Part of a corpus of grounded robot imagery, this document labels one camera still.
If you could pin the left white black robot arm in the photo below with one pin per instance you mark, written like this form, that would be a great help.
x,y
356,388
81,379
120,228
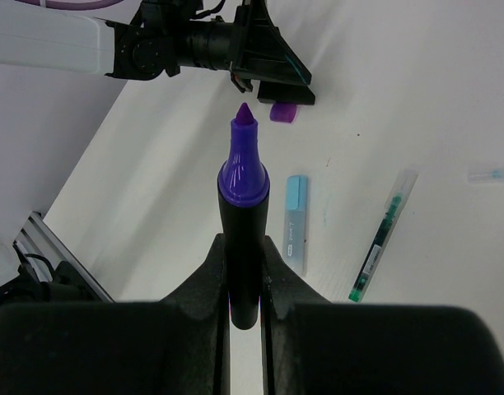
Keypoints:
x,y
162,38

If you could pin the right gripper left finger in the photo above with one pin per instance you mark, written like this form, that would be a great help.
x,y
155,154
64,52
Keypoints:
x,y
59,337

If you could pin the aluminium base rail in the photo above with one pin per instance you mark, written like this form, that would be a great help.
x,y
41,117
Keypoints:
x,y
36,238

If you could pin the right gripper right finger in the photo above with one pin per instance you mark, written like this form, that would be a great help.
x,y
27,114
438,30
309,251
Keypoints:
x,y
313,346

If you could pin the purple highlighter cap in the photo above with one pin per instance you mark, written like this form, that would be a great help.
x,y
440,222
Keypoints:
x,y
283,112

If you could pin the slim blue pen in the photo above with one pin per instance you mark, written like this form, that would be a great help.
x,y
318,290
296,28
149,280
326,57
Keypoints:
x,y
484,176

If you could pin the blue marker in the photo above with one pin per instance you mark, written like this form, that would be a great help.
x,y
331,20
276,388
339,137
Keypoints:
x,y
294,241

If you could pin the green pen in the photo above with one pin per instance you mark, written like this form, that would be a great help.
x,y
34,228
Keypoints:
x,y
397,199

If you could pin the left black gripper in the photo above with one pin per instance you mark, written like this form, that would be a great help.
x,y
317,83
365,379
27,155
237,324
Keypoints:
x,y
273,60

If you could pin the black purple highlighter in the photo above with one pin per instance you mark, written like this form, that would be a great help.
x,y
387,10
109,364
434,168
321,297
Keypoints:
x,y
243,186

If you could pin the blue marker cap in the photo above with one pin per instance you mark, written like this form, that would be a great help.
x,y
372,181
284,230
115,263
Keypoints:
x,y
296,193

